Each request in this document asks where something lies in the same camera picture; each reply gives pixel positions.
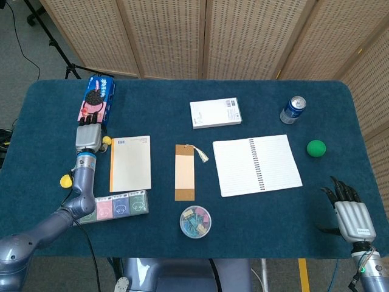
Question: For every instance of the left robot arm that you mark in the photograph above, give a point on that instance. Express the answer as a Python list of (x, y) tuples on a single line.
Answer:
[(82, 188)]

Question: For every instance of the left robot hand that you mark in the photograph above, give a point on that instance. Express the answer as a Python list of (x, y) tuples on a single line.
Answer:
[(88, 137)]

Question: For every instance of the open spiral notebook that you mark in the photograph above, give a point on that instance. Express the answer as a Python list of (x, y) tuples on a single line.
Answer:
[(237, 167)]

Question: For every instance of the white flat carton box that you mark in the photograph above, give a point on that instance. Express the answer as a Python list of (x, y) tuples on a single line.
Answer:
[(214, 114)]

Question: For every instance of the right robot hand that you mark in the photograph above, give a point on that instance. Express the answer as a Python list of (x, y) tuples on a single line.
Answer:
[(354, 219)]

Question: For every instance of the blue drink can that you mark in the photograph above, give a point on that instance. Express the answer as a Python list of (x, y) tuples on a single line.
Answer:
[(291, 114)]

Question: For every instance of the multicolour tissue pack bundle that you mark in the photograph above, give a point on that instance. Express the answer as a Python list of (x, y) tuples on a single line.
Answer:
[(121, 207)]

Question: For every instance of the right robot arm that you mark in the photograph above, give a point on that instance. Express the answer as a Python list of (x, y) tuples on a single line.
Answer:
[(369, 270)]

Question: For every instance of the blue cookie box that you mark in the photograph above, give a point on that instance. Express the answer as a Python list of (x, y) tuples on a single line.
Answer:
[(98, 97)]

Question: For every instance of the blue felt table cloth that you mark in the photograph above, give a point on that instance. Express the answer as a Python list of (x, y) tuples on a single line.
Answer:
[(267, 225)]

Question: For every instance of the brown cream tasselled bookmark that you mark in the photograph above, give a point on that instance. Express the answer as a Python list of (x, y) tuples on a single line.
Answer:
[(184, 173)]

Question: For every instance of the green ball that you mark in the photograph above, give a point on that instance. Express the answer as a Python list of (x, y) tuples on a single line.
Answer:
[(316, 148)]

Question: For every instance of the grey robot torso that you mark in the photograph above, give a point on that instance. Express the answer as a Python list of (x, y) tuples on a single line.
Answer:
[(182, 275)]

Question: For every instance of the clear tub of binder clips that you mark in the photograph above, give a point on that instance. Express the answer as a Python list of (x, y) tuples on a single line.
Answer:
[(195, 222)]

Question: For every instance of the cream notepad orange spine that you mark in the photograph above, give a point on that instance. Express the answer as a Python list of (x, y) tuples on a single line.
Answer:
[(130, 164)]

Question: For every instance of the yellow object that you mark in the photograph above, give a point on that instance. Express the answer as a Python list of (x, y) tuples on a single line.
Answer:
[(66, 181)]

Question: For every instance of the black tripod stand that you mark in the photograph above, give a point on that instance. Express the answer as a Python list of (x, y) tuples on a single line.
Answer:
[(57, 48)]

